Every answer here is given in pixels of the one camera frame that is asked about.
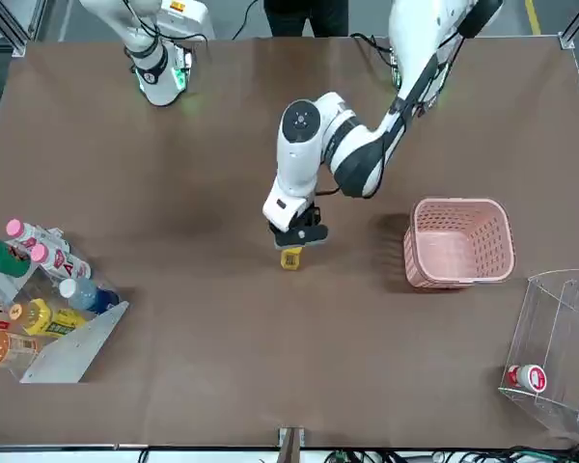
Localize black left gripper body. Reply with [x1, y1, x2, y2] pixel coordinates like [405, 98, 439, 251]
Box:
[291, 205, 322, 229]

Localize yellow tea drink bottle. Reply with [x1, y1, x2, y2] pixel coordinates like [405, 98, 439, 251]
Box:
[8, 298, 89, 339]
[279, 246, 304, 271]

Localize pink plastic basket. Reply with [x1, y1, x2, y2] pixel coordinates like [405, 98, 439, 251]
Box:
[403, 196, 516, 290]

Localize clear acrylic drinks tray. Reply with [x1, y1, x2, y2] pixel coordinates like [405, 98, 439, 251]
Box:
[0, 224, 130, 386]

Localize person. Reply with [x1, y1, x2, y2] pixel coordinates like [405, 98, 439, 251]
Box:
[262, 0, 351, 39]

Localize blue bottle white cap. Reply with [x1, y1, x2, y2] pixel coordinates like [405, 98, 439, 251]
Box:
[59, 278, 122, 314]

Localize white bottle pink cap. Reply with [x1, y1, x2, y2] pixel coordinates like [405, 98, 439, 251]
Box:
[5, 218, 71, 257]
[31, 243, 93, 282]

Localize white box yellow label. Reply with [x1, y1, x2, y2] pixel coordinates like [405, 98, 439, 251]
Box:
[161, 0, 217, 41]

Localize small red white bottle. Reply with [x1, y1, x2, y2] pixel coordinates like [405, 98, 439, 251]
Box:
[506, 364, 548, 393]

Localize clear acrylic snack shelf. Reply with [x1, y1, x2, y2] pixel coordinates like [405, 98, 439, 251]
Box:
[498, 268, 579, 438]

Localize green bottle green cap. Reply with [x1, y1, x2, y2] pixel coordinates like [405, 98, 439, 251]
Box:
[0, 237, 33, 279]

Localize orange juice bottle white cap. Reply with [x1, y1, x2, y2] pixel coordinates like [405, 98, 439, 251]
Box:
[0, 330, 45, 371]

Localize black left base cable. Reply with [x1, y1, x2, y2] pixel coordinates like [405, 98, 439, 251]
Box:
[350, 32, 398, 67]

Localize aluminium frame corner post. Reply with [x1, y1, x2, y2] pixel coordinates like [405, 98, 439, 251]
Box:
[557, 0, 579, 52]
[0, 0, 42, 58]

